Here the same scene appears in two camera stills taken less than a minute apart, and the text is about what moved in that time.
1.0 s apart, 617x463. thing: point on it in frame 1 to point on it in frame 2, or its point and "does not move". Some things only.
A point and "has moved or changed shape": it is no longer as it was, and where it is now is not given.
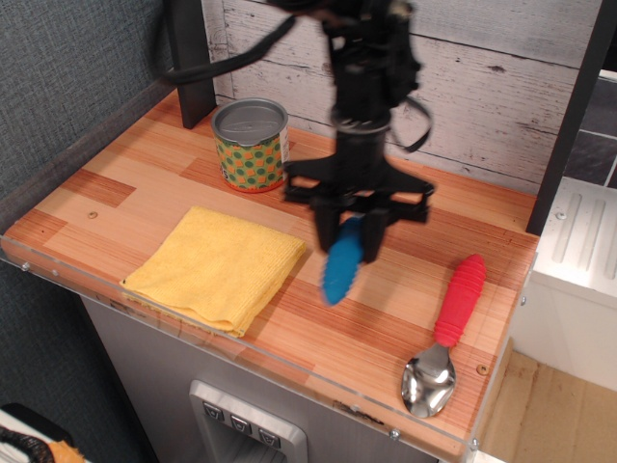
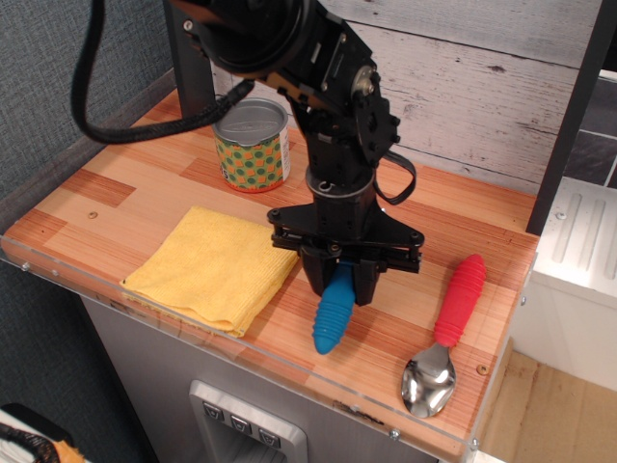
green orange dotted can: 252,140 does not move
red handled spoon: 429,379 does not move
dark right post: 573,119 does not move
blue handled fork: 342,262 has moved or changed shape
